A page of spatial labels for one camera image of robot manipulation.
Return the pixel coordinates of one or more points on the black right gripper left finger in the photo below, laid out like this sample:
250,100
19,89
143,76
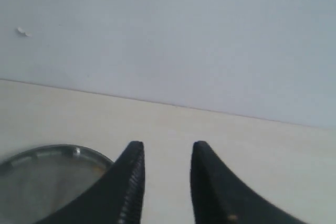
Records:
117,197

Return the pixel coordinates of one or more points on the round silver metal plate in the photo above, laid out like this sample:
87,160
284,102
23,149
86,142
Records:
37,182

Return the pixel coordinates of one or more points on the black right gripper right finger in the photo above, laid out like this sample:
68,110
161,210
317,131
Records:
219,196

